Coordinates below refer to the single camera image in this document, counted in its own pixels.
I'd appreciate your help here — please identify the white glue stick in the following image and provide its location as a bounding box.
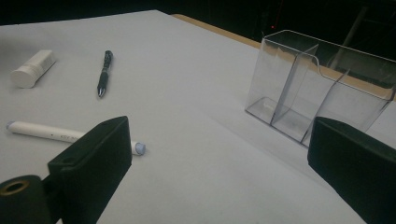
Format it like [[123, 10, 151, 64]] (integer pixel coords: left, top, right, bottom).
[[9, 49, 58, 90]]

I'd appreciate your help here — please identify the clear acrylic pen holder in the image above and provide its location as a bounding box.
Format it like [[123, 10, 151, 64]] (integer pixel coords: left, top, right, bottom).
[[244, 29, 396, 147]]

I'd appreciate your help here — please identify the dark metal stand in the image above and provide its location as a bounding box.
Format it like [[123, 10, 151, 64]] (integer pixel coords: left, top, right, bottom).
[[328, 6, 396, 68]]

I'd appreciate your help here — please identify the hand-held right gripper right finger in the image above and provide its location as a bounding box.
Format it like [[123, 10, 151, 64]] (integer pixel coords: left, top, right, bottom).
[[307, 116, 396, 224]]

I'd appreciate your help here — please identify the white marker pen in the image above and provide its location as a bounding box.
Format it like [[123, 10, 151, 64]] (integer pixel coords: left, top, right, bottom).
[[6, 120, 147, 156]]

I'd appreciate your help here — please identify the white table mat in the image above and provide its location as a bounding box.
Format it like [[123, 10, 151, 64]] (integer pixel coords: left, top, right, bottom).
[[0, 9, 396, 224]]

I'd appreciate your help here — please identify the black gel pen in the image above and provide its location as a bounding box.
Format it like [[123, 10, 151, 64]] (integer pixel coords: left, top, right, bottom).
[[96, 49, 114, 99]]

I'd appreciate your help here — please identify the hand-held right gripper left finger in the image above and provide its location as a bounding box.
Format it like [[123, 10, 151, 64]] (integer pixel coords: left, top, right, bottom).
[[43, 116, 133, 224]]

